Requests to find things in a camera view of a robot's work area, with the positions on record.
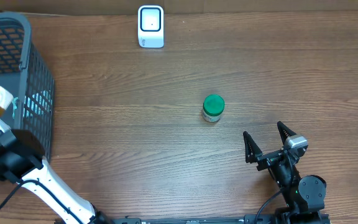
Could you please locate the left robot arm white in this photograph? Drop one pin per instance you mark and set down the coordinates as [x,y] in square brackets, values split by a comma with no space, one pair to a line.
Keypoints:
[23,163]

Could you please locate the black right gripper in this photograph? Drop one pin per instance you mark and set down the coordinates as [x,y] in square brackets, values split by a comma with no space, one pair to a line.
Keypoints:
[253,151]

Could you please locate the green lid jar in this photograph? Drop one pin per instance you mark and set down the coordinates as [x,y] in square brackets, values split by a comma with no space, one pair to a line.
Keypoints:
[213,107]

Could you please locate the grey plastic basket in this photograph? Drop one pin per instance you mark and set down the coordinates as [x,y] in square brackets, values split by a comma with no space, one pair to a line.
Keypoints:
[26,76]

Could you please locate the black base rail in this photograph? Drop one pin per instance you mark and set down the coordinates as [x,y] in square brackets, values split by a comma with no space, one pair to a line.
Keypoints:
[191,220]

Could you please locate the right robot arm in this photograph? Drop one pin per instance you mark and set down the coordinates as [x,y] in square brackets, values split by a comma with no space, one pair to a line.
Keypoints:
[304,196]

